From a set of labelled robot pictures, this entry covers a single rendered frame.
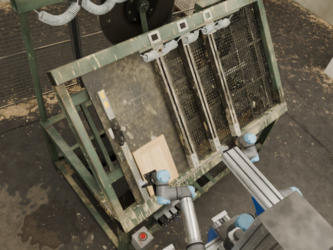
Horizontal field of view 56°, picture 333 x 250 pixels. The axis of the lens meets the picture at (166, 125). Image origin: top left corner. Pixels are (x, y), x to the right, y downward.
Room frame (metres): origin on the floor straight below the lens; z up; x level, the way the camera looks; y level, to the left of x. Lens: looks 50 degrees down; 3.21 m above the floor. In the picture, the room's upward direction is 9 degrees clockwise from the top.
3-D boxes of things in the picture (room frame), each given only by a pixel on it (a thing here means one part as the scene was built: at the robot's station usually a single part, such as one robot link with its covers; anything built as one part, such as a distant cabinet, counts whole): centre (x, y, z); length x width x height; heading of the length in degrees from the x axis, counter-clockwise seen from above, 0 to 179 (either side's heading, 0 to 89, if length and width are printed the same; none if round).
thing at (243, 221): (0.93, -0.63, 1.20); 0.13 x 0.12 x 0.14; 117
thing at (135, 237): (0.84, 0.04, 0.84); 0.12 x 0.12 x 0.18; 48
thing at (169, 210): (1.22, -0.20, 0.69); 0.50 x 0.14 x 0.24; 138
